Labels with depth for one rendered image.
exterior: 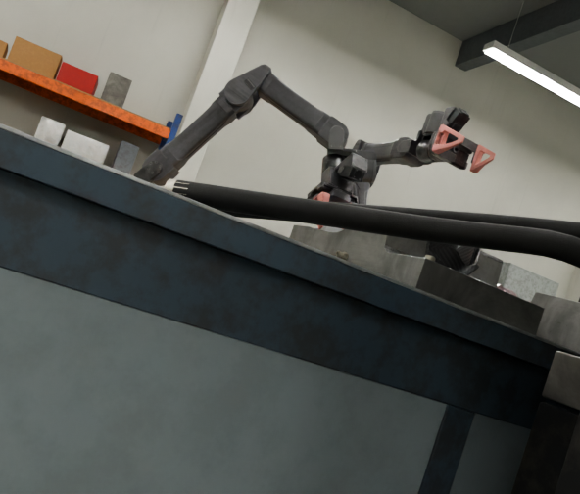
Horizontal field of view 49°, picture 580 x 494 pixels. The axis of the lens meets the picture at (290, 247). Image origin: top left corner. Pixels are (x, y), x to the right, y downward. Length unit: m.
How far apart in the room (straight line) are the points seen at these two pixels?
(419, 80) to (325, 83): 1.20
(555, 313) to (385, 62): 6.52
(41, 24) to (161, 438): 6.27
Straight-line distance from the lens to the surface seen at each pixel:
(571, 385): 0.84
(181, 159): 1.54
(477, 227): 0.76
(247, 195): 0.78
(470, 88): 8.27
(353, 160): 1.43
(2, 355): 0.70
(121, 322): 0.70
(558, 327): 1.34
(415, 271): 0.99
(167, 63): 6.87
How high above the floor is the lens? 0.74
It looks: 4 degrees up
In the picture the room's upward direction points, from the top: 19 degrees clockwise
